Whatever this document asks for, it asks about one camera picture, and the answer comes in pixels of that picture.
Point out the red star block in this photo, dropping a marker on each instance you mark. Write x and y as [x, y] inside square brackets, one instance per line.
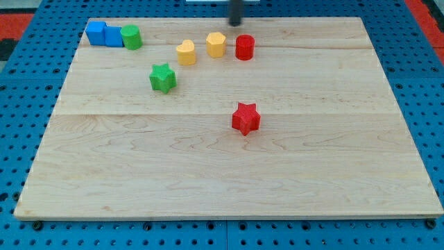
[246, 118]

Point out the green star block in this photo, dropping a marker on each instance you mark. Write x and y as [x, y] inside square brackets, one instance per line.
[162, 78]

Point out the yellow heart block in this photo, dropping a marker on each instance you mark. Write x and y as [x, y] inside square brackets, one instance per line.
[186, 53]

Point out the yellow pentagon block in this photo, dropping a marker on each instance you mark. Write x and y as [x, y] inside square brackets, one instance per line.
[216, 44]

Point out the red cylinder block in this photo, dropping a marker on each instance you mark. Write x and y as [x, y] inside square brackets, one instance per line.
[244, 49]

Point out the light wooden board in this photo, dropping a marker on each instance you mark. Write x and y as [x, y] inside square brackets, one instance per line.
[331, 144]

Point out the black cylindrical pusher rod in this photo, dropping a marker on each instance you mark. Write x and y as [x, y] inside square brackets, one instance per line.
[235, 12]

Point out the green cylinder block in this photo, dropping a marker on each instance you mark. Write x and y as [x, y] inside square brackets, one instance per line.
[131, 37]

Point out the blue block right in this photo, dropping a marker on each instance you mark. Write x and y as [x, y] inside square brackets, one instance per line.
[113, 36]

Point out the blue cube block left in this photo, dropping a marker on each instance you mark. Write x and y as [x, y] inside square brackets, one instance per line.
[95, 31]

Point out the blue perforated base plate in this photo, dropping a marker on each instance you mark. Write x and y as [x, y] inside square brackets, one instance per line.
[34, 74]

